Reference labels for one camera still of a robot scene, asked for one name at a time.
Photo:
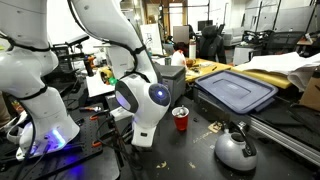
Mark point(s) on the grey toaster oven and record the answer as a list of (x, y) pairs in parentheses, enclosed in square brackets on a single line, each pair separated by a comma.
[(175, 83)]

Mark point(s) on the grey can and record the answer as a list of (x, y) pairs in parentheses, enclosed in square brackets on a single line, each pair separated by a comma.
[(167, 61)]

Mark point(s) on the orange black drill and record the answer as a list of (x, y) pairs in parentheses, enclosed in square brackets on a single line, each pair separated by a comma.
[(89, 65)]

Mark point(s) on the white bottle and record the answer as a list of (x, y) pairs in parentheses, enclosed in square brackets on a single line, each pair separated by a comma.
[(192, 50)]

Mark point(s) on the printed cardboard box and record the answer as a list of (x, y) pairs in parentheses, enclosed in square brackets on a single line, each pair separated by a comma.
[(311, 95)]

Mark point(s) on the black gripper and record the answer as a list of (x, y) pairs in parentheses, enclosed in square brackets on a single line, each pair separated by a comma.
[(140, 156)]

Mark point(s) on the grey monitor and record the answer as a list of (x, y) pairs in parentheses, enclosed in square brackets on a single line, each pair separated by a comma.
[(181, 35)]

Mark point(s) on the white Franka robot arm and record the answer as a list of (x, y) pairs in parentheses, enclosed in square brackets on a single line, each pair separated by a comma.
[(100, 20)]

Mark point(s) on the white rectangular candy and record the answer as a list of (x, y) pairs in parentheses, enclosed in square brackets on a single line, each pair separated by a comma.
[(181, 111)]

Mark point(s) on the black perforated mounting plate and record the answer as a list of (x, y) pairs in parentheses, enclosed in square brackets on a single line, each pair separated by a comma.
[(83, 156)]

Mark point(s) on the black stand rack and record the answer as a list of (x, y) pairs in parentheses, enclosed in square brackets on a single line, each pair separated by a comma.
[(63, 56)]

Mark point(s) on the black office chair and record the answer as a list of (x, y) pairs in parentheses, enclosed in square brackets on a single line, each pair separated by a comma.
[(211, 43)]

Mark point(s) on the white cabinet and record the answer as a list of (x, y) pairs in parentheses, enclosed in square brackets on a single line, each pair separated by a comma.
[(245, 55)]

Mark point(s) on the dark monitor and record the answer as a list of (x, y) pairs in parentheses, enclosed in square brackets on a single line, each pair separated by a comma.
[(205, 25)]

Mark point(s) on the yellow foam board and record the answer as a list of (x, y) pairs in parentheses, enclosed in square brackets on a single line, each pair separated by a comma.
[(266, 78)]

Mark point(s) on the yellow toy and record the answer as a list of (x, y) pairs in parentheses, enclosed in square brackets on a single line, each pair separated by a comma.
[(106, 75)]

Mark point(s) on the blue plastic bin lid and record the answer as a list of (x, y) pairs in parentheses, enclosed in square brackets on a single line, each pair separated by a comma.
[(233, 90)]

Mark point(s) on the white paper pile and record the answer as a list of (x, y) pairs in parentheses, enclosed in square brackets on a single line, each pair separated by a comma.
[(276, 63)]

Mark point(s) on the red plastic cup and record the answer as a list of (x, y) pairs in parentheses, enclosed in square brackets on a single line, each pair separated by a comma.
[(181, 123)]

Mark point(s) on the white sign board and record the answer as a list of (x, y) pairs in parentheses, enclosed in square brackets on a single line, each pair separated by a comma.
[(151, 38)]

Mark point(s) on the wooden table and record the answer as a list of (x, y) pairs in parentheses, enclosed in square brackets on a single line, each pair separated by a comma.
[(206, 68)]

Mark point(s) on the white box stand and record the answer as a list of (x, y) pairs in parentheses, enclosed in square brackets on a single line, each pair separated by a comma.
[(116, 63)]

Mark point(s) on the black mesh chair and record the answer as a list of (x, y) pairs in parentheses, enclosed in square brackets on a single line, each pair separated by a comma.
[(283, 41)]

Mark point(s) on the green ball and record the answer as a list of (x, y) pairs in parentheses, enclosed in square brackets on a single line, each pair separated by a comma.
[(113, 81)]

